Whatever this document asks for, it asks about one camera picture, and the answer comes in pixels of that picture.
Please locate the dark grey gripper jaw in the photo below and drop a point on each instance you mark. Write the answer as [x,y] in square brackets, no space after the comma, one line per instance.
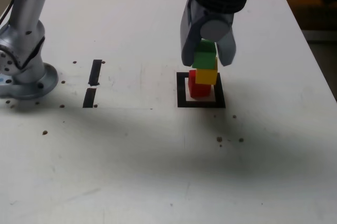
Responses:
[188,44]

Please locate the black tape strip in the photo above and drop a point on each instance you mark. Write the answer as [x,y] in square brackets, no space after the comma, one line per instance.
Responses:
[93,73]

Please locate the red cube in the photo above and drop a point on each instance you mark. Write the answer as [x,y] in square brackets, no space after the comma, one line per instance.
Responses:
[200,91]

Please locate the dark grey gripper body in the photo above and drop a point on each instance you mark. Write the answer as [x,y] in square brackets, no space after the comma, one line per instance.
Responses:
[208,14]

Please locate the green cube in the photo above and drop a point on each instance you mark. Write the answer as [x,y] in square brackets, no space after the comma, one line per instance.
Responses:
[204,59]

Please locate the black tape square outline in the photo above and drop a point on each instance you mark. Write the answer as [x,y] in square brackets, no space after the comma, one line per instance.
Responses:
[200,105]

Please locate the yellow cube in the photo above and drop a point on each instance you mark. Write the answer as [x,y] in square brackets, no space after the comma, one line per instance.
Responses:
[206,77]

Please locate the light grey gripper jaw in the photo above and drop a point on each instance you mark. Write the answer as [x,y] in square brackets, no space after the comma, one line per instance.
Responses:
[226,47]

